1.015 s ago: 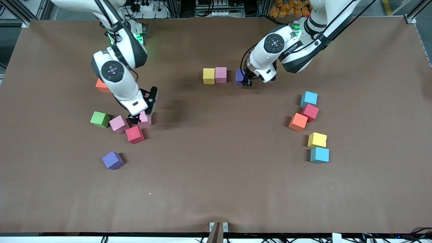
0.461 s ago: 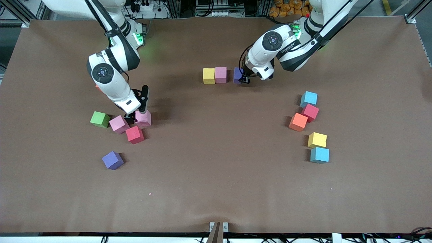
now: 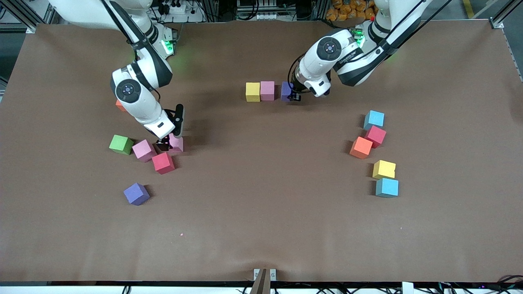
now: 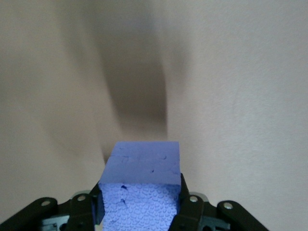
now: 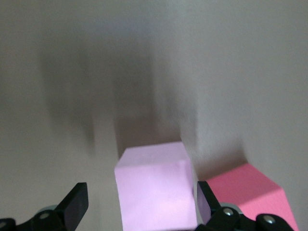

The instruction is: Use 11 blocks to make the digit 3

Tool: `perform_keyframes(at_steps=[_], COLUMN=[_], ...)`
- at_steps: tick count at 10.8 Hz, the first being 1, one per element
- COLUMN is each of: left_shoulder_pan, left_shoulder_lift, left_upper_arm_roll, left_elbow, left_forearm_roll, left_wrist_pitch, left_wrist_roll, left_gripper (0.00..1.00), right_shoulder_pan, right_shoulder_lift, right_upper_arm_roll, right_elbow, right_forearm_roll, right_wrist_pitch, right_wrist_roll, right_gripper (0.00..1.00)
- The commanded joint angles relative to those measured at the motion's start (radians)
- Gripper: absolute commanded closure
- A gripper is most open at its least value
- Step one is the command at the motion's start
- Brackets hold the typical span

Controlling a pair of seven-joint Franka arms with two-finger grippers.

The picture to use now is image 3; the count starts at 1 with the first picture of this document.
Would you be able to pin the table cover sheet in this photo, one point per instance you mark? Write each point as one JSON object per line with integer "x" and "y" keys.
{"x": 261, "y": 204}

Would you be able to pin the yellow foam block chipped corner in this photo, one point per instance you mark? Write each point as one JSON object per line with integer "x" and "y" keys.
{"x": 384, "y": 170}

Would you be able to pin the purple foam block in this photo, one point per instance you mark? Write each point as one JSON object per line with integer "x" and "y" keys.
{"x": 136, "y": 194}
{"x": 285, "y": 90}

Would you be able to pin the blue foam block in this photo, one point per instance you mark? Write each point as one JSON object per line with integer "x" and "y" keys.
{"x": 387, "y": 188}
{"x": 374, "y": 119}

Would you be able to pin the orange foam block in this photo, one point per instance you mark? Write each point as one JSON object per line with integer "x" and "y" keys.
{"x": 361, "y": 148}
{"x": 119, "y": 107}

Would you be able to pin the light pink foam block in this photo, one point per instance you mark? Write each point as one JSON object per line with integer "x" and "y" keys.
{"x": 178, "y": 145}

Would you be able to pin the small metal bracket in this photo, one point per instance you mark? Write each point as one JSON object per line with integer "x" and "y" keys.
{"x": 273, "y": 274}

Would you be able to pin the aluminium frame profile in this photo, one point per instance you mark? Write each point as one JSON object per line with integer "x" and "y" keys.
{"x": 19, "y": 14}
{"x": 503, "y": 10}

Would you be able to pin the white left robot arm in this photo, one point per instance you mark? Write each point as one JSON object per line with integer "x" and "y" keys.
{"x": 314, "y": 61}

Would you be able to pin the pile of orange objects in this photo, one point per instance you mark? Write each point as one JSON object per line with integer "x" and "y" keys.
{"x": 343, "y": 10}

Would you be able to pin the aluminium table edge rail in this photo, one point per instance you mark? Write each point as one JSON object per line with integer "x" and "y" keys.
{"x": 517, "y": 57}

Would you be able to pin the green foam block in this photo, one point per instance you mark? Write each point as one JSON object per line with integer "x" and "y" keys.
{"x": 121, "y": 144}

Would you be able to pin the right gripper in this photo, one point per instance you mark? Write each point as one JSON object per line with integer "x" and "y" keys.
{"x": 164, "y": 143}

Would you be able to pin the white table edge strip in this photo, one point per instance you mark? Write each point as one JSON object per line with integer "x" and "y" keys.
{"x": 81, "y": 290}

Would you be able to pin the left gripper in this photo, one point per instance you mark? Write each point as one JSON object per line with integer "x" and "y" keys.
{"x": 296, "y": 87}

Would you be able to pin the grey metal rack device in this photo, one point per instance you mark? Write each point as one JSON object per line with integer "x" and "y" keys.
{"x": 257, "y": 10}

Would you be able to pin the red foam block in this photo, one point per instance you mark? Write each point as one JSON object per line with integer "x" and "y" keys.
{"x": 163, "y": 163}
{"x": 376, "y": 136}

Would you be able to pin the yellow foam block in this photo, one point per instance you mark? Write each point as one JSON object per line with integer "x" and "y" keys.
{"x": 253, "y": 92}

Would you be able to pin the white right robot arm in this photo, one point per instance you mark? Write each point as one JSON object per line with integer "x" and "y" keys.
{"x": 141, "y": 108}

